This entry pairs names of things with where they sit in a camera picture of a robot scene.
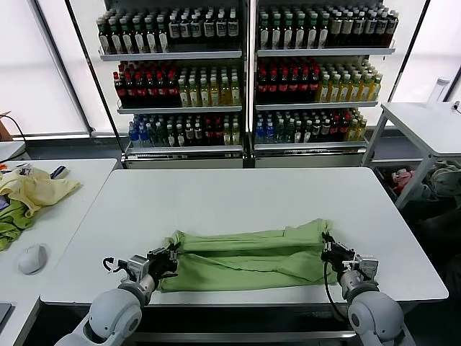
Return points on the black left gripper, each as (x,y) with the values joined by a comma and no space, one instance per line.
(162,268)

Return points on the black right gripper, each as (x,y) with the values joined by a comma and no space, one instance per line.
(336,261)

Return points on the light green t-shirt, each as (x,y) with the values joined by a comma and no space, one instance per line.
(234,266)

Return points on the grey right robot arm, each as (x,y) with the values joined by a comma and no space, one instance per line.
(374,317)

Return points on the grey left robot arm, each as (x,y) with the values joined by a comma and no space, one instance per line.
(115,317)

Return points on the black laundry basket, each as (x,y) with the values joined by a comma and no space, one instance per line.
(387,184)

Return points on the pink garment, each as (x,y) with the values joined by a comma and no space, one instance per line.
(403,178)

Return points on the blue water bottle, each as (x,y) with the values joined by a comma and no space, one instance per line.
(269,135)
(134,138)
(259,135)
(144,138)

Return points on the grey-green garment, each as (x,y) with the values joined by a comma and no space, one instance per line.
(446,176)

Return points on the dark blue white item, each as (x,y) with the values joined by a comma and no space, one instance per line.
(58,172)

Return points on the white computer mouse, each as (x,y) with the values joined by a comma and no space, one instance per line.
(32,259)

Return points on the pale yellow garment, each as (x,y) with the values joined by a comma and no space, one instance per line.
(39,191)

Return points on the yellow-green drink bottle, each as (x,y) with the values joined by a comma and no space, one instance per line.
(235,94)
(344,91)
(364,90)
(324,92)
(204,95)
(334,91)
(193,95)
(183,95)
(354,91)
(374,90)
(225,94)
(214,94)

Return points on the crumpled green garment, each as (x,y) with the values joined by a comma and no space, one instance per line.
(14,220)

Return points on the red cap cola bottle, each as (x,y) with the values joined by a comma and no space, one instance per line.
(283,90)
(304,89)
(130,93)
(293,89)
(151,93)
(140,93)
(162,92)
(314,88)
(173,92)
(262,90)
(272,90)
(120,93)

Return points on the small printed item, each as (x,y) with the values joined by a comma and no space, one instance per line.
(24,171)

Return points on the purple item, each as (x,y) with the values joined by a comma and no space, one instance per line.
(3,202)

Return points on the dark flat device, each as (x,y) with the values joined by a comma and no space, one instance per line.
(4,313)

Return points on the small black item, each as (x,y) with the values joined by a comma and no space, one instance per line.
(456,106)

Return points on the translucent plastic cylinder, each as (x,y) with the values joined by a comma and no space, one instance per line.
(438,92)

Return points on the black slanted pole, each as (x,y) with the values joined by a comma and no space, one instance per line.
(93,72)
(400,72)

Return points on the metal bottle shelf rack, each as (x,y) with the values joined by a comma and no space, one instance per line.
(173,56)
(317,53)

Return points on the brown cardboard box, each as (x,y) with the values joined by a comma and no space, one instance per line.
(4,126)

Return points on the green cap dark bottle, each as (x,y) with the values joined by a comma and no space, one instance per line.
(127,39)
(151,38)
(116,39)
(323,34)
(312,35)
(288,36)
(104,39)
(300,35)
(163,37)
(264,36)
(139,39)
(276,36)

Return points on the beige label dark bottle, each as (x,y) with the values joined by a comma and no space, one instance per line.
(346,30)
(358,30)
(370,30)
(381,29)
(392,29)
(335,30)

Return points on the white cap dark bottle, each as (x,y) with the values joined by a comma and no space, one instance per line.
(175,31)
(196,31)
(232,30)
(209,30)
(185,31)
(220,30)

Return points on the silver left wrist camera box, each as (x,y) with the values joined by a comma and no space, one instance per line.
(138,267)

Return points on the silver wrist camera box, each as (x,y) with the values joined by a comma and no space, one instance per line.
(138,267)
(366,268)

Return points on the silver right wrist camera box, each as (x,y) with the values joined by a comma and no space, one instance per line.
(366,268)

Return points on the white metal frame table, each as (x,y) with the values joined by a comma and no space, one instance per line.
(425,126)

